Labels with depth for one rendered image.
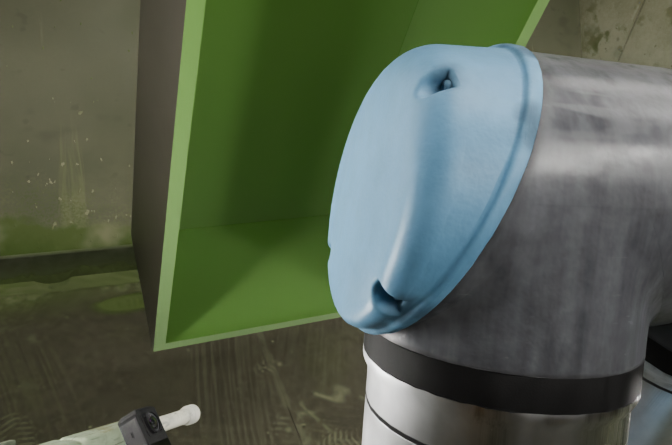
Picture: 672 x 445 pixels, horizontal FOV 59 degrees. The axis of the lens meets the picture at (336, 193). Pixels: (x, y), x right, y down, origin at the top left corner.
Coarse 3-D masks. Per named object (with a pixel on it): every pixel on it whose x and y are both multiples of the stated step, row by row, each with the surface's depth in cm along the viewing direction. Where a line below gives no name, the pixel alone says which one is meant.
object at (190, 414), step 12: (192, 408) 100; (168, 420) 92; (180, 420) 96; (192, 420) 100; (84, 432) 75; (96, 432) 75; (108, 432) 76; (120, 432) 78; (0, 444) 60; (12, 444) 62; (48, 444) 68; (60, 444) 68; (72, 444) 69; (84, 444) 71; (96, 444) 72; (108, 444) 75; (120, 444) 77
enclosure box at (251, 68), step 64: (192, 0) 76; (256, 0) 118; (320, 0) 123; (384, 0) 129; (448, 0) 123; (512, 0) 106; (192, 64) 82; (256, 64) 129; (320, 64) 135; (384, 64) 142; (192, 128) 134; (256, 128) 141; (320, 128) 149; (192, 192) 149; (256, 192) 157; (320, 192) 167; (192, 256) 151; (256, 256) 157; (320, 256) 162; (192, 320) 138; (256, 320) 142; (320, 320) 147
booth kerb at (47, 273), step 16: (0, 256) 188; (16, 256) 190; (32, 256) 192; (48, 256) 194; (64, 256) 196; (80, 256) 198; (96, 256) 201; (112, 256) 203; (128, 256) 206; (0, 272) 190; (16, 272) 192; (32, 272) 195; (48, 272) 197; (64, 272) 199; (80, 272) 201; (96, 272) 204
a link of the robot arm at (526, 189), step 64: (448, 64) 21; (512, 64) 21; (576, 64) 22; (384, 128) 23; (448, 128) 19; (512, 128) 19; (576, 128) 20; (640, 128) 21; (384, 192) 21; (448, 192) 19; (512, 192) 19; (576, 192) 20; (640, 192) 20; (384, 256) 20; (448, 256) 19; (512, 256) 20; (576, 256) 20; (640, 256) 21; (384, 320) 21; (448, 320) 21; (512, 320) 20; (576, 320) 20; (640, 320) 22; (384, 384) 24; (448, 384) 21; (512, 384) 20; (576, 384) 20; (640, 384) 23
